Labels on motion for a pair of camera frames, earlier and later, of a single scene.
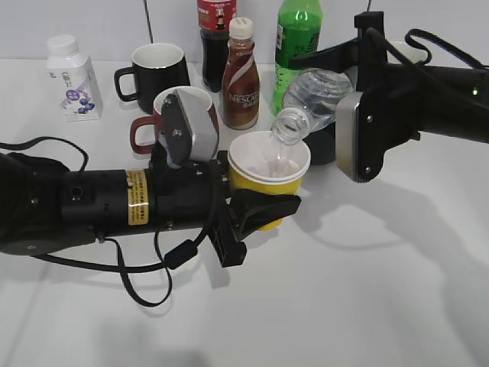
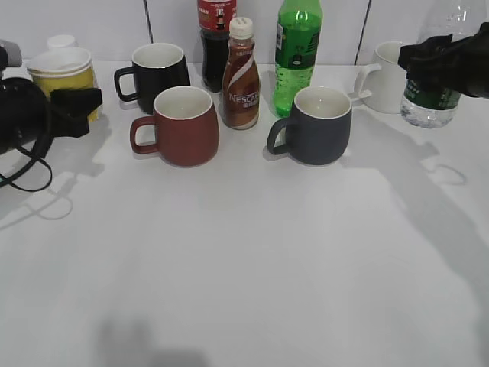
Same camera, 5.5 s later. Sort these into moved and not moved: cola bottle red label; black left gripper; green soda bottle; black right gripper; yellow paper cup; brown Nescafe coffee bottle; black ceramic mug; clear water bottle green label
Moved: black left gripper; black right gripper; clear water bottle green label; yellow paper cup
Not moved: brown Nescafe coffee bottle; black ceramic mug; cola bottle red label; green soda bottle
